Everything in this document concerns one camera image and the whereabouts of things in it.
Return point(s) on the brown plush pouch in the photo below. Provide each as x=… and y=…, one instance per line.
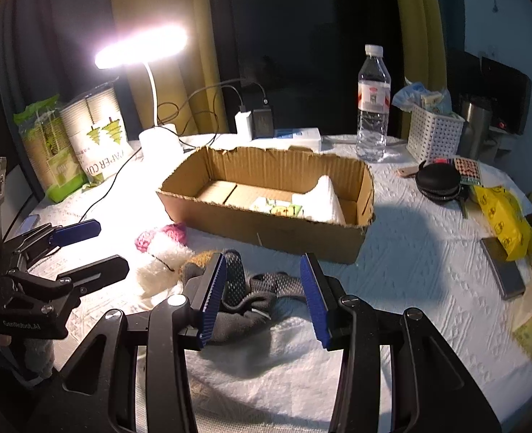
x=196, y=261

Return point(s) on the green patterned packet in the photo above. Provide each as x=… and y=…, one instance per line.
x=277, y=208

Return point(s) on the yellow plastic packet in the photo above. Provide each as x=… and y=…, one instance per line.
x=503, y=216

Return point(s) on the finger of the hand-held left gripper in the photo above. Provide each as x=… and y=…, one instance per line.
x=74, y=232
x=97, y=270

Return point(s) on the green paper cup pack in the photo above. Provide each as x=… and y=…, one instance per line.
x=49, y=158

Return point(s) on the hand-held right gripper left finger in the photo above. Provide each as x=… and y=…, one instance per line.
x=214, y=293

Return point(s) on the white charger plug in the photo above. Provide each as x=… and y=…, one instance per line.
x=243, y=124

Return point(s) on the white folded towel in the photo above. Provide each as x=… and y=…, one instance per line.
x=324, y=203

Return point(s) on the white textured tablecloth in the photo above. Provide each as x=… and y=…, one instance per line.
x=406, y=257

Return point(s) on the black charger plug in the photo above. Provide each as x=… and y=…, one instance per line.
x=263, y=122

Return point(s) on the yellow curtain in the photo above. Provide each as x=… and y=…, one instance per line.
x=417, y=22
x=157, y=0

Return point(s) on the blue phone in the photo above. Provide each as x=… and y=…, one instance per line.
x=29, y=222

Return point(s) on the white blue power strip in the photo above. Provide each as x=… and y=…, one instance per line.
x=300, y=136

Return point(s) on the pink plush pouch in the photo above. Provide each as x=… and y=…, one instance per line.
x=160, y=237

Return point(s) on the black round zip case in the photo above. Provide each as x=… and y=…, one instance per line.
x=439, y=179

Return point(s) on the cardboard box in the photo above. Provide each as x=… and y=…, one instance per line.
x=266, y=239

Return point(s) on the grey sock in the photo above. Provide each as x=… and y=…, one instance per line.
x=252, y=306

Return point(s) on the blue white plastic bag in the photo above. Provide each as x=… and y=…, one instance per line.
x=408, y=95

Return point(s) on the person's left hand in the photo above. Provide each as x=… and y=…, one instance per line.
x=2, y=339

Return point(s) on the black appliance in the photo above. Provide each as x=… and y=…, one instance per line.
x=505, y=90

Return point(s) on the white fluffy plush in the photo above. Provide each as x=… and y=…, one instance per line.
x=162, y=273

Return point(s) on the stainless steel cup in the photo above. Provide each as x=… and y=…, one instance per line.
x=473, y=128

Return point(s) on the white paper cup pack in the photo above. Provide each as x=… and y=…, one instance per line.
x=94, y=135

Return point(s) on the tan wooden tag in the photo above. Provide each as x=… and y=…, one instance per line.
x=408, y=172

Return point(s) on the white desk lamp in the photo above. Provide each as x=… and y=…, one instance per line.
x=157, y=140

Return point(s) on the dark slab phone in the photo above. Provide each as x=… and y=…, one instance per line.
x=503, y=268

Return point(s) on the clear plastic water bottle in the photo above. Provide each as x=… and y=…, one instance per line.
x=372, y=121

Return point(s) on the white plastic basket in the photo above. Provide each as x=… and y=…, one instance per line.
x=430, y=133

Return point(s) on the dark grey curtain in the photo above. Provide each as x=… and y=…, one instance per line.
x=54, y=22

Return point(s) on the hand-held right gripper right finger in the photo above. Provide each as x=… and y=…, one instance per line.
x=315, y=297

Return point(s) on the battery blister pack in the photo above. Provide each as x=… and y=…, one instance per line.
x=466, y=171

